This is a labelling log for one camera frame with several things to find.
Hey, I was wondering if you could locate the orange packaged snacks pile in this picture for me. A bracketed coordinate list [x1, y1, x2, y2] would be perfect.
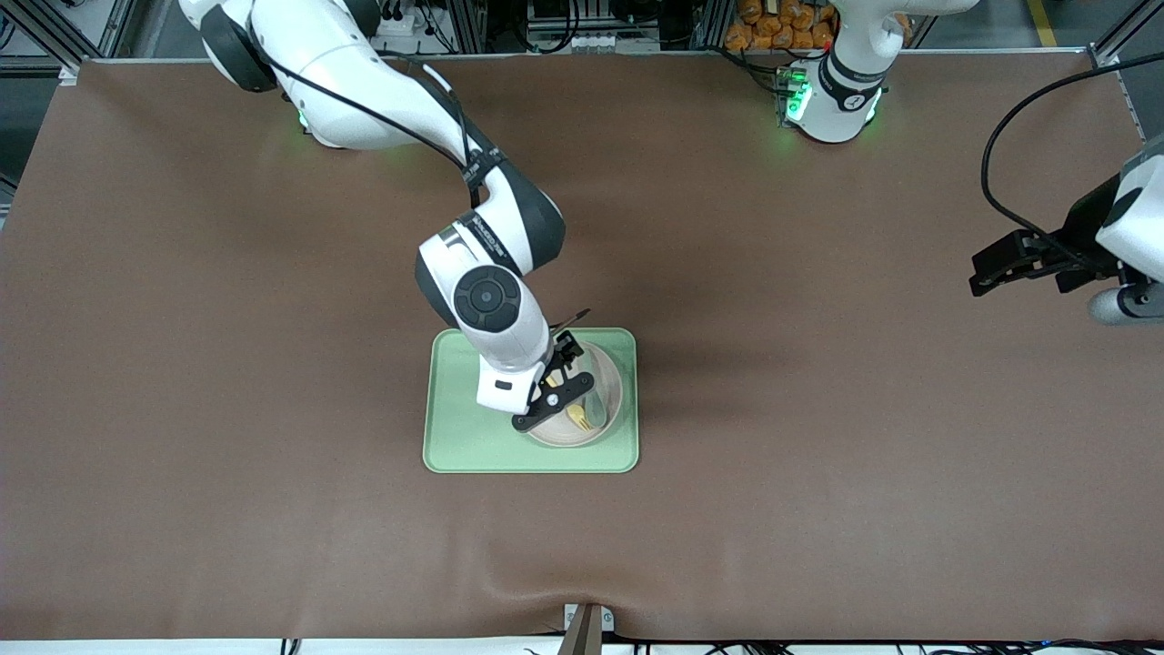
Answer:
[724, 0, 912, 52]

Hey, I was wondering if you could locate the light green rectangular tray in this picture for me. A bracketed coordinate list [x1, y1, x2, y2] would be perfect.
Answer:
[422, 327, 640, 475]

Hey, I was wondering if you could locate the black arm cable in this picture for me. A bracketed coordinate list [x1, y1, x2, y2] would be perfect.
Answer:
[979, 50, 1164, 267]
[244, 35, 507, 212]

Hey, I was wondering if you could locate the brown table cover cloth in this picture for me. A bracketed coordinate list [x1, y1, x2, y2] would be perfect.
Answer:
[0, 50, 1164, 643]

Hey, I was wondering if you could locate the aluminium frame post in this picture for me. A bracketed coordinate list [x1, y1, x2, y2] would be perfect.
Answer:
[1088, 0, 1164, 74]
[0, 0, 85, 85]

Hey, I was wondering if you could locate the pale pink round plate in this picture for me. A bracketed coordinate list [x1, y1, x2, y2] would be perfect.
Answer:
[523, 338, 627, 449]

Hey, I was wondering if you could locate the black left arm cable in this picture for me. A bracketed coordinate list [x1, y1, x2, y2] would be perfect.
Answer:
[979, 50, 1164, 267]

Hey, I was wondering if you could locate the white power strip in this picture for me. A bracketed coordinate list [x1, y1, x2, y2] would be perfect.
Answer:
[373, 7, 430, 39]

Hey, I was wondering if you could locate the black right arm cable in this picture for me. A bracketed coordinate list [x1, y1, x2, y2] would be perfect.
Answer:
[244, 35, 507, 212]

